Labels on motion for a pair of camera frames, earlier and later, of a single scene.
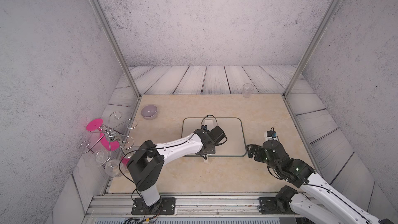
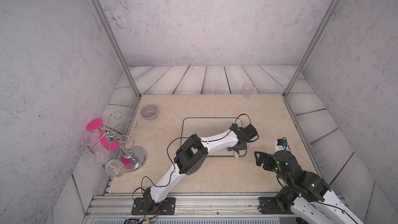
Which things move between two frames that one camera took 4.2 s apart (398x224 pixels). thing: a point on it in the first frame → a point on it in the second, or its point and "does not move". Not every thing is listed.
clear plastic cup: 247,89 does not move
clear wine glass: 114,167 does not move
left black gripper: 213,152 → 244,147
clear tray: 235,145 does not move
